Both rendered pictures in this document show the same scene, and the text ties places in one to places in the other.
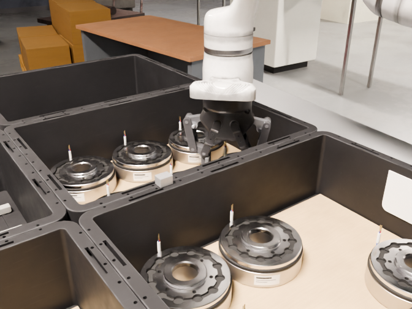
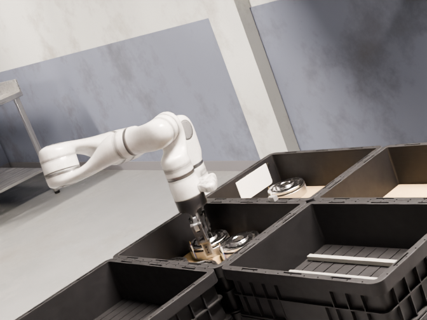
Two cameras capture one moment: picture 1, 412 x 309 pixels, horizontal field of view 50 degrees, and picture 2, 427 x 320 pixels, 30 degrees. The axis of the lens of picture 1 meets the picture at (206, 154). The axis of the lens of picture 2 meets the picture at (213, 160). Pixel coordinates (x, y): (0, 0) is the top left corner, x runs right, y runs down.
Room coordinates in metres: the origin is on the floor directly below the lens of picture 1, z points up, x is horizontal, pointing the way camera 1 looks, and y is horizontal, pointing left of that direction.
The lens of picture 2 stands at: (0.61, 1.81, 1.52)
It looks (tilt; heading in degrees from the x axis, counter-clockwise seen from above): 14 degrees down; 268
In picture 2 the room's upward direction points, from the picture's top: 21 degrees counter-clockwise
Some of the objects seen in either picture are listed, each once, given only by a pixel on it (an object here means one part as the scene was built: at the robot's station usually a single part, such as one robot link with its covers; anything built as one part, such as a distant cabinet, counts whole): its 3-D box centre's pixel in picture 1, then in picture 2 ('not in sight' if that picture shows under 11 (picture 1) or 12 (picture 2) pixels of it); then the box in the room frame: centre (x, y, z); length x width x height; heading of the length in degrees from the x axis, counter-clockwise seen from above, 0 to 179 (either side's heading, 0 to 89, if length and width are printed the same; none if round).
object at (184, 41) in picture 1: (167, 81); not in sight; (2.85, 0.26, 0.32); 1.20 x 0.62 x 0.65; 42
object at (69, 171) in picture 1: (81, 168); not in sight; (0.62, 0.20, 0.86); 0.05 x 0.05 x 0.01
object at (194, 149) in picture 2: not in sight; (180, 144); (0.62, -0.47, 1.02); 0.09 x 0.09 x 0.17; 45
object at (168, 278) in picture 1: (185, 273); not in sight; (0.38, 0.02, 0.86); 0.05 x 0.05 x 0.01
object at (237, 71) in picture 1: (226, 68); (191, 180); (0.62, -0.03, 1.03); 0.11 x 0.09 x 0.06; 171
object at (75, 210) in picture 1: (161, 134); (208, 234); (0.63, 0.07, 0.92); 0.40 x 0.30 x 0.02; 126
